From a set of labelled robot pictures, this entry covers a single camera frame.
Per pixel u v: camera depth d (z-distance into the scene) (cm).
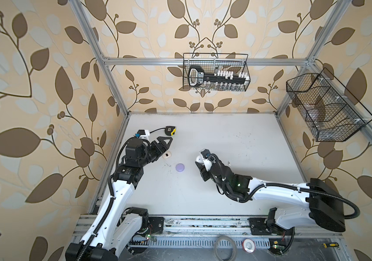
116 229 42
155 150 66
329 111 74
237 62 91
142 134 69
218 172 54
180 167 94
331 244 69
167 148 66
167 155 96
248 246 70
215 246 71
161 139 67
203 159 65
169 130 108
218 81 86
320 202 41
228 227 75
